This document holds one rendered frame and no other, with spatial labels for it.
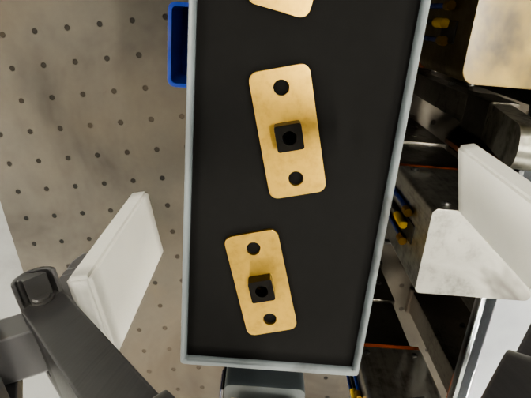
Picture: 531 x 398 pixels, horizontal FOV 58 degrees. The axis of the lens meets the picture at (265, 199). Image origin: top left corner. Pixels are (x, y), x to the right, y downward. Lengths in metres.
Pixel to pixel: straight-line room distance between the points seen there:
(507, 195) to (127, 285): 0.13
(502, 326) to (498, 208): 0.46
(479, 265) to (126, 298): 0.33
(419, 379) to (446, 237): 0.27
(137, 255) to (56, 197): 0.71
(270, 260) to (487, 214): 0.19
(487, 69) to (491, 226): 0.25
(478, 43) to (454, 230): 0.15
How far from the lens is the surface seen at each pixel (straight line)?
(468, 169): 0.20
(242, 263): 0.34
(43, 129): 0.86
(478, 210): 0.20
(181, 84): 0.69
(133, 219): 0.19
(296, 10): 0.30
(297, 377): 0.45
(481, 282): 0.45
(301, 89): 0.30
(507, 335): 0.64
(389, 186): 0.33
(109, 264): 0.16
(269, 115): 0.31
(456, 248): 0.43
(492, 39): 0.42
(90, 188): 0.87
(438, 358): 0.82
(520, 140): 0.42
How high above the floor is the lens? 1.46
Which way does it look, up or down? 69 degrees down
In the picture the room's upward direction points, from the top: 179 degrees counter-clockwise
